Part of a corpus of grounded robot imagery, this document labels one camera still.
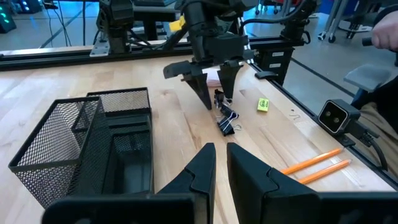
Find black frame clamp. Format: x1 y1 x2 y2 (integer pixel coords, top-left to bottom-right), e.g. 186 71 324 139
254 70 279 80

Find person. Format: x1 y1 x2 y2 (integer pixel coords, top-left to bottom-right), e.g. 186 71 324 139
351 74 398 180

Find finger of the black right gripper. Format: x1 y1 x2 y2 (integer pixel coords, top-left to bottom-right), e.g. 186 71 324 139
181 71 213 111
216 61 244 101

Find device with green lights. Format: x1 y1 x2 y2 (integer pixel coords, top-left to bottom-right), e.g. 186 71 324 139
0 2 18 34

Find yellow-green eraser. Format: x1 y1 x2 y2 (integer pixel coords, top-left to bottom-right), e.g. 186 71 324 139
256 97 270 113

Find person's hand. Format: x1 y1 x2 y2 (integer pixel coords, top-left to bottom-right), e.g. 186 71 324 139
371 11 398 52

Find yellow tag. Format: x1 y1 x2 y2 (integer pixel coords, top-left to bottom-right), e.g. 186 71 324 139
169 15 187 32

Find black mesh desk organizer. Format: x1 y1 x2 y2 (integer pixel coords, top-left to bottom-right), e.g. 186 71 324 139
8 86 155 210

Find orange pencil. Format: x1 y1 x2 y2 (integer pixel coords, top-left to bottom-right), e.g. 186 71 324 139
279 147 343 175
297 159 352 185

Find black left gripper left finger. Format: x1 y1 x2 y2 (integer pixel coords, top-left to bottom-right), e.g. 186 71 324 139
42 142 217 224

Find grey chair armrest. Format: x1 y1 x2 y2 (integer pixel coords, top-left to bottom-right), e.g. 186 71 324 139
343 63 393 93

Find black camera cable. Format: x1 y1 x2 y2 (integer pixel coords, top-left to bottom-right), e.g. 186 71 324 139
337 124 389 172

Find black binder clip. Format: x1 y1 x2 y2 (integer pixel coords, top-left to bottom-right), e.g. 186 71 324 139
213 88 233 109
216 116 243 137
219 104 239 124

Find device with blue lights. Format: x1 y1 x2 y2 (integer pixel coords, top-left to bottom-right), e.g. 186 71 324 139
15 0 43 14

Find black table-level camera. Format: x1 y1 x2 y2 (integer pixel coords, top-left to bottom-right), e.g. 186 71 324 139
317 98 362 135

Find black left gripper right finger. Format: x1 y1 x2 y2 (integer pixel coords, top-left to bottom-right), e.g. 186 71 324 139
226 142 398 224

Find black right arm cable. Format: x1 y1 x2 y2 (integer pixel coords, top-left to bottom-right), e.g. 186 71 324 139
239 0 308 34

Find white cart legs with casters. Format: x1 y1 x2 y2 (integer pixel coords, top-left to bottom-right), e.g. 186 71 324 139
317 0 374 44

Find black box with white labels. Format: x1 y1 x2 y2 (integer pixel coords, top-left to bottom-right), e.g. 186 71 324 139
257 46 295 86

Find pink sticky note pad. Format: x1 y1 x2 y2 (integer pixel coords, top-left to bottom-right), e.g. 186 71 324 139
201 67 222 88

